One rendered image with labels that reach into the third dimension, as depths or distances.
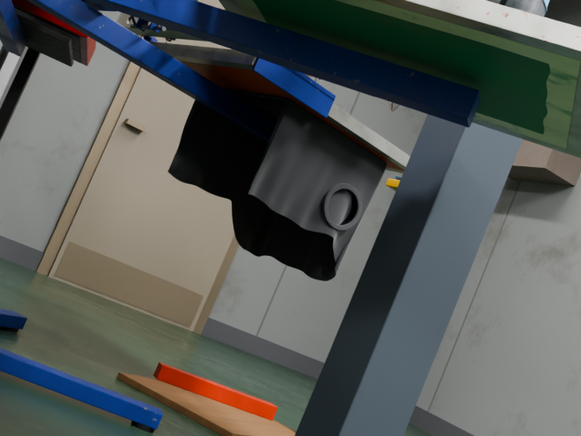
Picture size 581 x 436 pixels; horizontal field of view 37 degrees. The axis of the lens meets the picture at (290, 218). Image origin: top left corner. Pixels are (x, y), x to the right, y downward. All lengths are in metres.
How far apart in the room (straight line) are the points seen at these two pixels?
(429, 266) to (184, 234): 3.55
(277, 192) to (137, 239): 3.02
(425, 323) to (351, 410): 0.28
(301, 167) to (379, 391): 0.75
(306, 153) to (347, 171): 0.18
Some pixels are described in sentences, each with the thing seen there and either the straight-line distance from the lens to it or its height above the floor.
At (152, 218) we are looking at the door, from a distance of 5.50.
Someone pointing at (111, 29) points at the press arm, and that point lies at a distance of 2.39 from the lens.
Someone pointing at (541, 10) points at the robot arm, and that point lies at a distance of 2.40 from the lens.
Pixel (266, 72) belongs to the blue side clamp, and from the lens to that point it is 2.34.
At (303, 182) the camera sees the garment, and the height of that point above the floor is 0.76.
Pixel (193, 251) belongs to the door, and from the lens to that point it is 5.62.
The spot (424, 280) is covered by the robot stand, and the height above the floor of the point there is 0.60.
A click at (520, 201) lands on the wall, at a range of 5.85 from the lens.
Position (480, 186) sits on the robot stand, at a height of 0.87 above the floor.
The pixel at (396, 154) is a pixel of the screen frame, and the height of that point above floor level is 0.97.
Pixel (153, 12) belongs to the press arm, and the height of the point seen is 0.87.
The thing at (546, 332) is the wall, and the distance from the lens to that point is 5.28.
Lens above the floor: 0.43
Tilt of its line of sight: 5 degrees up
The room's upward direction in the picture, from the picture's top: 23 degrees clockwise
